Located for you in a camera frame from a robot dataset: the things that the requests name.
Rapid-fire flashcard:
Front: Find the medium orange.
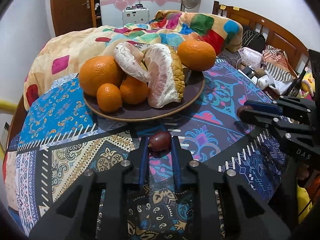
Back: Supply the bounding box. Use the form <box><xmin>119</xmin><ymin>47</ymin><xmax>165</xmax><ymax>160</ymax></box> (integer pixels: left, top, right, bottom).
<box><xmin>177</xmin><ymin>40</ymin><xmax>216</xmax><ymax>72</ymax></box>

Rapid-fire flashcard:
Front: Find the peeled pomelo segment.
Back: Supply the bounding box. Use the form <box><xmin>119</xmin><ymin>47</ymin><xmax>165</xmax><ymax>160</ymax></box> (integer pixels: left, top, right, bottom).
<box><xmin>113</xmin><ymin>42</ymin><xmax>151</xmax><ymax>83</ymax></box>
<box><xmin>144</xmin><ymin>43</ymin><xmax>185</xmax><ymax>108</ymax></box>

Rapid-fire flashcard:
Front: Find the small mandarin orange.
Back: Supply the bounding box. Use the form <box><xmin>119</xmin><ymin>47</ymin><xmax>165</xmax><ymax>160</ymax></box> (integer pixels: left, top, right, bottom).
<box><xmin>120</xmin><ymin>76</ymin><xmax>148</xmax><ymax>105</ymax></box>
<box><xmin>97</xmin><ymin>83</ymin><xmax>123</xmax><ymax>113</ymax></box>

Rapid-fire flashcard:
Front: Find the large orange with sticker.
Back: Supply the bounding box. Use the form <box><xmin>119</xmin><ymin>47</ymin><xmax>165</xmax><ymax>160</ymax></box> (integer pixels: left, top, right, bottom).
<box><xmin>78</xmin><ymin>56</ymin><xmax>123</xmax><ymax>96</ymax></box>

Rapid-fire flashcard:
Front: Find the dark glass bottle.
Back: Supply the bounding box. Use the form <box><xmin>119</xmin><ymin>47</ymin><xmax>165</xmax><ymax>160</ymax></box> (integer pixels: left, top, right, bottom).
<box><xmin>284</xmin><ymin>67</ymin><xmax>308</xmax><ymax>97</ymax></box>

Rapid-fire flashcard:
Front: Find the wooden bed headboard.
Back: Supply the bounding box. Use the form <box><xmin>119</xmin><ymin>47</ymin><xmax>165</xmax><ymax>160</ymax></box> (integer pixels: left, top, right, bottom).
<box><xmin>212</xmin><ymin>1</ymin><xmax>309</xmax><ymax>72</ymax></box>

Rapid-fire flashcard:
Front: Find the dark purple plate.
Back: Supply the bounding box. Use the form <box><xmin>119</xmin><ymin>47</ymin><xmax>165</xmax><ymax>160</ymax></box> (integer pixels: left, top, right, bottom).
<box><xmin>82</xmin><ymin>64</ymin><xmax>206</xmax><ymax>123</ymax></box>

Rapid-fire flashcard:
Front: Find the blue patterned patchwork bedsheet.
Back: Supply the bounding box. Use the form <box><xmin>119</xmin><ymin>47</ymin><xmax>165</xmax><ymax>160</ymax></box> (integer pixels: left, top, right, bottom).
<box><xmin>4</xmin><ymin>60</ymin><xmax>286</xmax><ymax>235</ymax></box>

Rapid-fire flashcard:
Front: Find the yellow foam tube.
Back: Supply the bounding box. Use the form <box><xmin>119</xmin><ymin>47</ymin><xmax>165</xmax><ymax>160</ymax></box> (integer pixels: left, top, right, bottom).
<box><xmin>0</xmin><ymin>100</ymin><xmax>17</xmax><ymax>115</ymax></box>

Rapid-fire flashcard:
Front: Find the white suitcase box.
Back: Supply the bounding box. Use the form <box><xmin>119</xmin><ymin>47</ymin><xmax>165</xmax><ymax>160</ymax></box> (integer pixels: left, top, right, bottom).
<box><xmin>122</xmin><ymin>4</ymin><xmax>150</xmax><ymax>25</ymax></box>

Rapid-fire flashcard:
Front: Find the colourful patchwork fleece blanket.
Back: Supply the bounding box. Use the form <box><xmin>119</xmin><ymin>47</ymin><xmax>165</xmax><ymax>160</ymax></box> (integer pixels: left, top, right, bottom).
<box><xmin>23</xmin><ymin>10</ymin><xmax>243</xmax><ymax>111</ymax></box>

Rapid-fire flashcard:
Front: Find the brown wooden door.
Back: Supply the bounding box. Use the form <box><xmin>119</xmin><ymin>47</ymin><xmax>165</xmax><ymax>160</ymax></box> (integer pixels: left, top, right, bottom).
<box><xmin>50</xmin><ymin>0</ymin><xmax>93</xmax><ymax>36</ymax></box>

